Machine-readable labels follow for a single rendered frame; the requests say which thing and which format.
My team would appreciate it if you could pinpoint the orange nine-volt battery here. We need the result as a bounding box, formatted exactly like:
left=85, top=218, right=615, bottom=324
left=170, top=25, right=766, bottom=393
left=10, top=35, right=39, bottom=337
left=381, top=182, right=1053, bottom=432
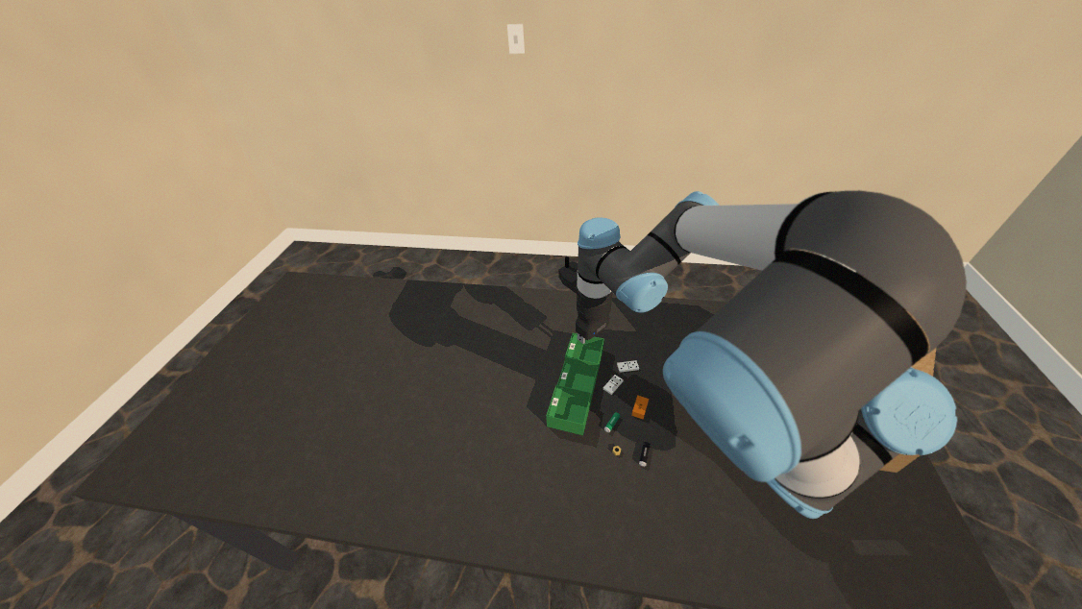
left=631, top=395, right=649, bottom=419

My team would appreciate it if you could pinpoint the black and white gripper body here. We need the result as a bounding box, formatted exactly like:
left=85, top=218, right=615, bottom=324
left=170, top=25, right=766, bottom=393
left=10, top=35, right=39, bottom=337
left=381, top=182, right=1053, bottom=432
left=558, top=256, right=613, bottom=340

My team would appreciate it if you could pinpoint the green rack of bins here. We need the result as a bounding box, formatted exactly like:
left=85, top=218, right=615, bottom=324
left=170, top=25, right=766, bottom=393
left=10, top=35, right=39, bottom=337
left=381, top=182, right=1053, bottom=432
left=546, top=333, right=604, bottom=435

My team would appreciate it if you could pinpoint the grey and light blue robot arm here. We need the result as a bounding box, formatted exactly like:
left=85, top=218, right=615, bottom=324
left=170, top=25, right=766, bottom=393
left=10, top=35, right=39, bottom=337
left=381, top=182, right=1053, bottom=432
left=578, top=190, right=967, bottom=519

